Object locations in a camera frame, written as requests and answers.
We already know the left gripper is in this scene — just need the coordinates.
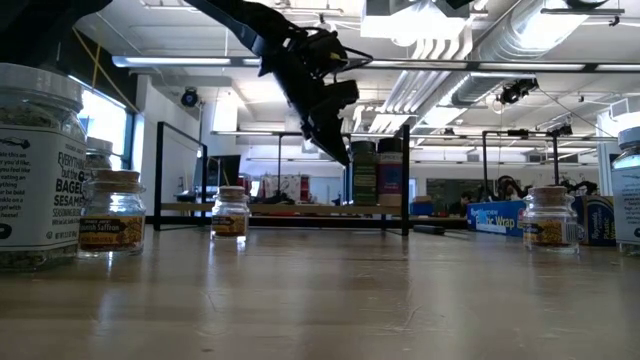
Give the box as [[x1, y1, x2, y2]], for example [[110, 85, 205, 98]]
[[259, 27, 351, 166]]

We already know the green lid herb jar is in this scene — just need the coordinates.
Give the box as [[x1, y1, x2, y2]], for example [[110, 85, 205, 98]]
[[351, 140, 378, 206]]

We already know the wooden shelf black metal frame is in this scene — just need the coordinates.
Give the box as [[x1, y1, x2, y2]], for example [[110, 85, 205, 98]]
[[152, 121, 412, 237]]

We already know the purple label jar black lid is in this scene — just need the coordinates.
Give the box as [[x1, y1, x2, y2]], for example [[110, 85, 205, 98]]
[[376, 137, 404, 207]]

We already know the small saffron jar cork lid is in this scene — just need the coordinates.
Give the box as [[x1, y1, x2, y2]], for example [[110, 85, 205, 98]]
[[77, 168, 148, 259], [519, 185, 585, 254], [210, 185, 250, 241]]

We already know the white lid spice jar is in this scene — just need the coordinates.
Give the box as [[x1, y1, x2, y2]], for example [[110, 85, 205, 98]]
[[610, 125, 640, 257], [83, 136, 115, 174]]

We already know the person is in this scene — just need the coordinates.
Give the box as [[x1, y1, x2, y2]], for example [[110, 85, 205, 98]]
[[494, 174, 525, 202], [448, 190, 476, 217]]

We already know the long ceiling light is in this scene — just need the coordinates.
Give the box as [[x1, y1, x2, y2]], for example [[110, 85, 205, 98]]
[[367, 59, 640, 72], [110, 54, 264, 69]]

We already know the blue plastic wrap box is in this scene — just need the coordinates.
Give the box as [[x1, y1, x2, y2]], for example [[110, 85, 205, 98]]
[[465, 194, 617, 247]]

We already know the bright window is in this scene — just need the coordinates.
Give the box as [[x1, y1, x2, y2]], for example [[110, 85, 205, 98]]
[[74, 74, 132, 172]]

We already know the bagel seasoning jar white lid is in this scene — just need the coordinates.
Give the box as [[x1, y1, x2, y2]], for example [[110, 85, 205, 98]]
[[0, 63, 87, 273]]

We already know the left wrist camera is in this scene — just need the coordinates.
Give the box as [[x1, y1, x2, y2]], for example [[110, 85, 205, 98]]
[[324, 79, 361, 109]]

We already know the black background rig frame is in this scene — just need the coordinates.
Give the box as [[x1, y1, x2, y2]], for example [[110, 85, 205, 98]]
[[480, 127, 619, 201]]

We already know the black ceiling camera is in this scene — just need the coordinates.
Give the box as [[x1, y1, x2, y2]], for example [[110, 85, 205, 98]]
[[492, 77, 540, 106]]

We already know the silver ventilation duct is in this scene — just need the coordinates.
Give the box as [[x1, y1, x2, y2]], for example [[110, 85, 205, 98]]
[[384, 0, 576, 134]]

